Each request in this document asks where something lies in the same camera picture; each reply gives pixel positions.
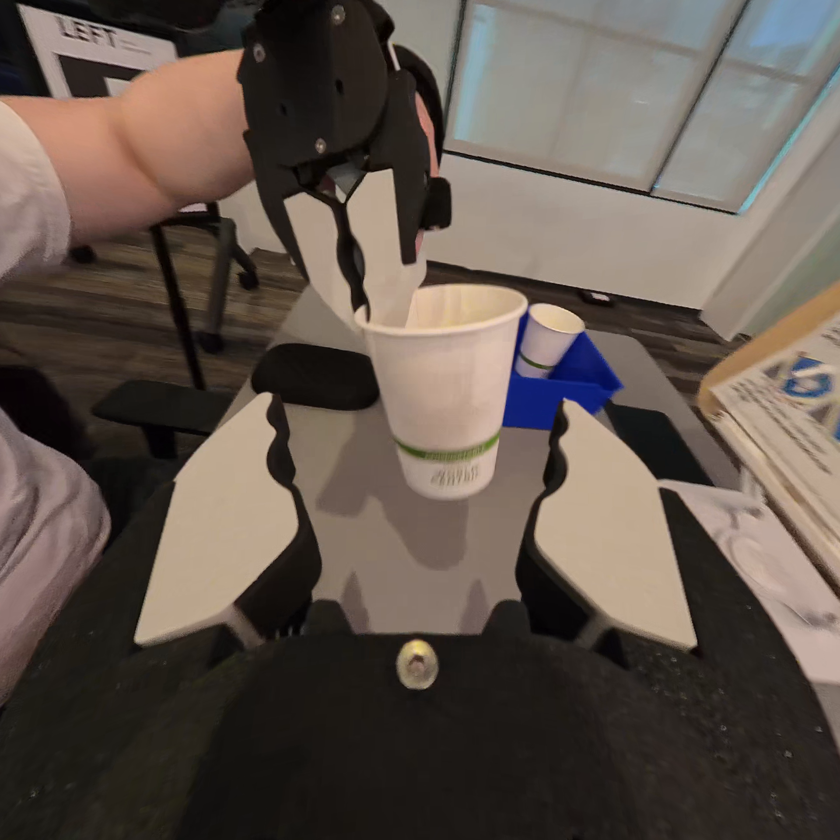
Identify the white paper cup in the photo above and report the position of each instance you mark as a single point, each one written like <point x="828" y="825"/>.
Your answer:
<point x="549" y="328"/>
<point x="446" y="381"/>

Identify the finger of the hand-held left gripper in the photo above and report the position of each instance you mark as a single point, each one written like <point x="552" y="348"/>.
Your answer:
<point x="313" y="243"/>
<point x="387" y="250"/>

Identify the black chair armrest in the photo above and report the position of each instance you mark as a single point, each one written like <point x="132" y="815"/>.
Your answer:
<point x="158" y="404"/>

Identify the black chair base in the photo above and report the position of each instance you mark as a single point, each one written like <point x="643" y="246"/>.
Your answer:
<point x="230" y="250"/>

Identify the person's left forearm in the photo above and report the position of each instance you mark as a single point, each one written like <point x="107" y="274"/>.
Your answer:
<point x="131" y="145"/>

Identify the black flat mat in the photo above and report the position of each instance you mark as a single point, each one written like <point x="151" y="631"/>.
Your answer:
<point x="656" y="440"/>

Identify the instruction sheet on wooden stand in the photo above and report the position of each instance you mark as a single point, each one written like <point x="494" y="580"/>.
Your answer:
<point x="768" y="348"/>

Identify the large window with blinds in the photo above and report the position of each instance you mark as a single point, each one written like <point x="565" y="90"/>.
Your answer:
<point x="591" y="79"/>

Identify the black white marker board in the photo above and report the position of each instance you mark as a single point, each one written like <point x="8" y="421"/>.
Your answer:
<point x="92" y="46"/>

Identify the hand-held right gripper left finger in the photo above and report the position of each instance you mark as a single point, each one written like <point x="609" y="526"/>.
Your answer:
<point x="217" y="538"/>

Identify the black floor box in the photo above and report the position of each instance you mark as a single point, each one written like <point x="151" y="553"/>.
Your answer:
<point x="596" y="298"/>

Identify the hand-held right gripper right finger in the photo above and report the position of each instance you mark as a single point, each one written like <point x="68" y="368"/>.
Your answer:
<point x="617" y="545"/>

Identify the blue plastic bin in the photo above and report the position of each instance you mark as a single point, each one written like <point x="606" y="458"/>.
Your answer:
<point x="565" y="400"/>

